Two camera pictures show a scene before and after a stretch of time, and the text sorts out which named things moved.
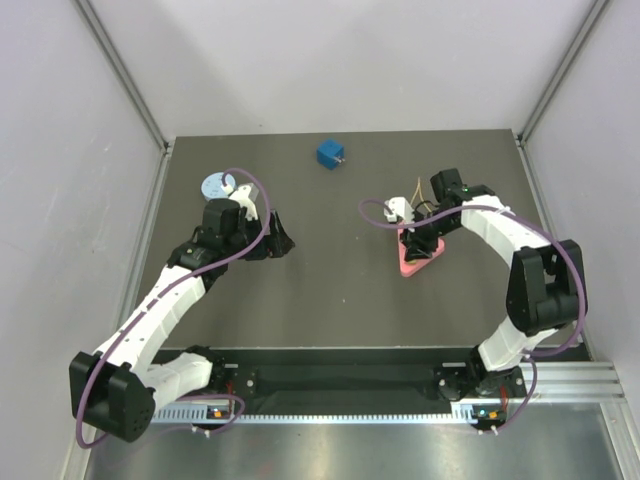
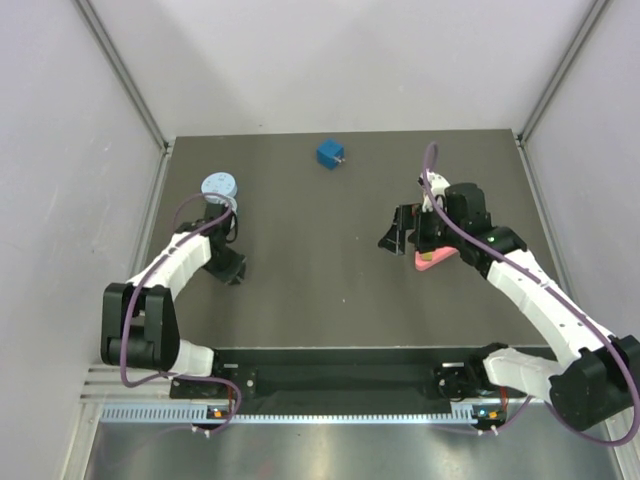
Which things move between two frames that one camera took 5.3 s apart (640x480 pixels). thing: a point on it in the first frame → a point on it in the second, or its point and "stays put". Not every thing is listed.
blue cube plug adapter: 330,154 stays put
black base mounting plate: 361,377 stays put
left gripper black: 274,245 → 236,267
